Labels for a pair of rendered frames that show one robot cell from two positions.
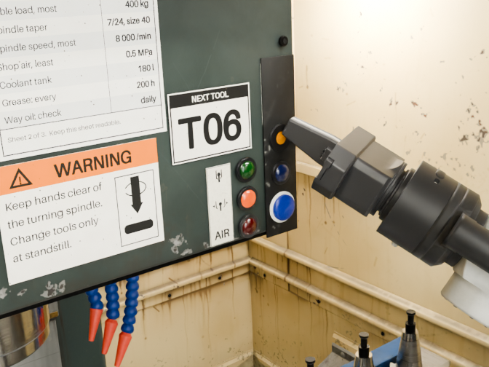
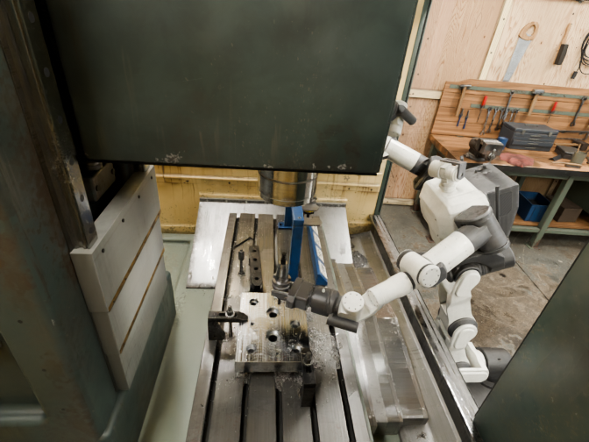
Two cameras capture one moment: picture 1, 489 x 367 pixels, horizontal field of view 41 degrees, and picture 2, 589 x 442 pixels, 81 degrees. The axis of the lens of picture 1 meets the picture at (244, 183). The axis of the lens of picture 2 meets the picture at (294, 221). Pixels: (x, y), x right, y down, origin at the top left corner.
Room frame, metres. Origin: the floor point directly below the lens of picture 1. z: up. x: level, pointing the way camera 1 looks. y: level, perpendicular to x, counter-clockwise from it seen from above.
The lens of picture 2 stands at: (0.25, 1.04, 1.90)
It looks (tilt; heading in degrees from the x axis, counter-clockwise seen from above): 32 degrees down; 300
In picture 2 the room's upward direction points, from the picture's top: 5 degrees clockwise
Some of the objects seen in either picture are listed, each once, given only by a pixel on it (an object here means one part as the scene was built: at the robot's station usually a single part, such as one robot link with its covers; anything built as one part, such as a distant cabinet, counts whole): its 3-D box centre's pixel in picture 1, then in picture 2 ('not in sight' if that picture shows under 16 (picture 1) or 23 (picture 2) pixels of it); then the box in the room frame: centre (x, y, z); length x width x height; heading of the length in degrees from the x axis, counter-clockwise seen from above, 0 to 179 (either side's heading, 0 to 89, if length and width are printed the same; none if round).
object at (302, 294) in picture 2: not in sight; (308, 296); (0.60, 0.29, 1.10); 0.13 x 0.12 x 0.10; 104
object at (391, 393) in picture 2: not in sight; (362, 324); (0.49, -0.08, 0.70); 0.90 x 0.30 x 0.16; 126
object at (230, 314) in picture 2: not in sight; (228, 321); (0.82, 0.44, 0.97); 0.13 x 0.03 x 0.15; 36
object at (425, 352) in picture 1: (429, 361); not in sight; (1.00, -0.31, 1.21); 0.07 x 0.05 x 0.01; 36
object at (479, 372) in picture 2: not in sight; (461, 361); (0.02, -0.57, 0.28); 0.21 x 0.20 x 0.13; 36
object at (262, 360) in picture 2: not in sight; (273, 329); (0.68, 0.37, 0.97); 0.29 x 0.23 x 0.05; 126
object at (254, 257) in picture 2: not in sight; (255, 269); (0.94, 0.14, 0.93); 0.26 x 0.05 x 0.06; 131
